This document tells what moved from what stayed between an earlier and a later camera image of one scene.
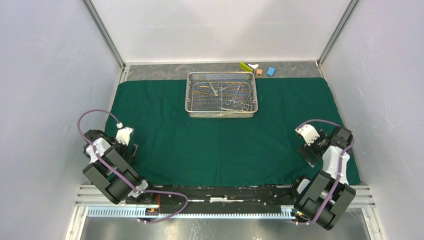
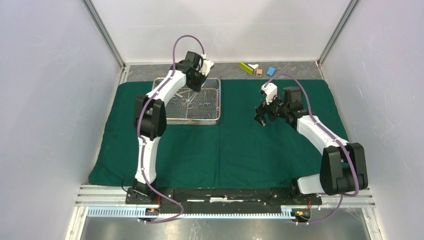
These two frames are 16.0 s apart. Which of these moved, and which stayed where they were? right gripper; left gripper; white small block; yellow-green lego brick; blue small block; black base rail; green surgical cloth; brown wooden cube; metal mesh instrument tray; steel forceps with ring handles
Moved: right gripper; metal mesh instrument tray; steel forceps with ring handles; left gripper
Stayed: yellow-green lego brick; green surgical cloth; black base rail; brown wooden cube; white small block; blue small block
